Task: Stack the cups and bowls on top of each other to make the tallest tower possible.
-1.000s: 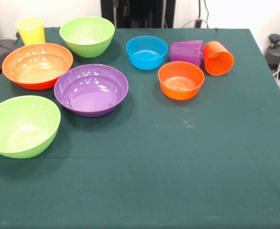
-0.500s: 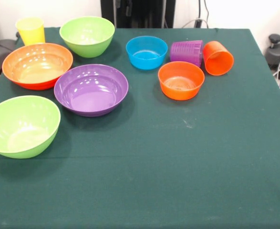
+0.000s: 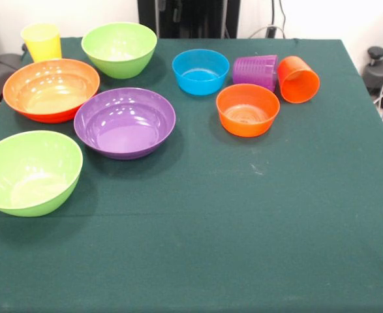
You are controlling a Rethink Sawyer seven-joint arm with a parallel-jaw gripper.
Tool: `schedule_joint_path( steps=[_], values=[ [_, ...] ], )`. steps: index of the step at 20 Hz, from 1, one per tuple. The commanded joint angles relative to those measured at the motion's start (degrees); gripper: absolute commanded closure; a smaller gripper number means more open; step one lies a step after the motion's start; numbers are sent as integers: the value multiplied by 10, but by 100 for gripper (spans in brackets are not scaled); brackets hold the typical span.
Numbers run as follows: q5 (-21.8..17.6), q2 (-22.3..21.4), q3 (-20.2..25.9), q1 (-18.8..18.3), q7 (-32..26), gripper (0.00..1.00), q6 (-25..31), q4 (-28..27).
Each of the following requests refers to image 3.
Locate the blue plastic bowl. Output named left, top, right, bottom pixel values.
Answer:
left=172, top=48, right=230, bottom=97

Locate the purple plastic cup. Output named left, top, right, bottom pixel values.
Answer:
left=232, top=54, right=279, bottom=93

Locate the small orange plastic bowl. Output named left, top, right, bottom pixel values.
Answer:
left=215, top=83, right=281, bottom=138

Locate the orange plastic cup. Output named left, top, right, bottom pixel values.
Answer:
left=277, top=55, right=321, bottom=104

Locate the lime green plastic bowl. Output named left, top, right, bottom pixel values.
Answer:
left=81, top=22, right=158, bottom=80
left=0, top=130, right=84, bottom=218

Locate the yellow plastic cup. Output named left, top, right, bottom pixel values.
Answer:
left=20, top=23, right=63, bottom=63

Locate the purple plastic bowl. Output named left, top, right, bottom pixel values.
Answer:
left=73, top=87, right=177, bottom=160

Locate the wide orange plastic bowl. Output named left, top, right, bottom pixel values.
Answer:
left=2, top=58, right=100, bottom=124

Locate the black office chair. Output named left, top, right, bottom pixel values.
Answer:
left=0, top=24, right=25, bottom=105

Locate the black stand with knob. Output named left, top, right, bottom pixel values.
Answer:
left=362, top=46, right=383, bottom=95

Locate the dark green tablecloth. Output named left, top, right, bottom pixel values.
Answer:
left=0, top=36, right=383, bottom=313

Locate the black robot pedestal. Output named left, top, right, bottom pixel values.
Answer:
left=138, top=0, right=241, bottom=39

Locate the grey cable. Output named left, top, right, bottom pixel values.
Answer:
left=248, top=25, right=286, bottom=39

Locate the black hanging cable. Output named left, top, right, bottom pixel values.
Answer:
left=277, top=0, right=289, bottom=27

